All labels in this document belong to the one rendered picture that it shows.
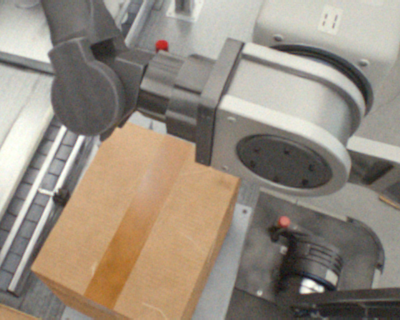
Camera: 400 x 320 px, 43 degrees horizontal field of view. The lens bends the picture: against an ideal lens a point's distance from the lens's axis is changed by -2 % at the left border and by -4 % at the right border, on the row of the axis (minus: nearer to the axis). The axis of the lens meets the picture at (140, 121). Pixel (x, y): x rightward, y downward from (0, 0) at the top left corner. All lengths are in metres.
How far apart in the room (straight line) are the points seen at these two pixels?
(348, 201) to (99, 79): 1.73
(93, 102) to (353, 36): 0.25
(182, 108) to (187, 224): 0.36
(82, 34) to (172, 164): 0.39
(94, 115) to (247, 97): 0.15
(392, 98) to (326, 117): 1.99
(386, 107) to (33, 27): 1.59
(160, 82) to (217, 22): 0.94
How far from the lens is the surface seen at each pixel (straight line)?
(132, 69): 0.50
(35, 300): 1.11
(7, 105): 1.33
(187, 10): 1.43
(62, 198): 1.01
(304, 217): 1.80
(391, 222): 2.16
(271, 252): 1.72
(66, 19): 0.53
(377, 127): 2.34
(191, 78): 0.48
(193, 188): 0.83
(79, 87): 0.51
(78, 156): 1.18
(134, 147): 0.87
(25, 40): 1.38
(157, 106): 0.50
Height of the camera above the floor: 1.88
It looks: 58 degrees down
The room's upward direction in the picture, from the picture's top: 8 degrees counter-clockwise
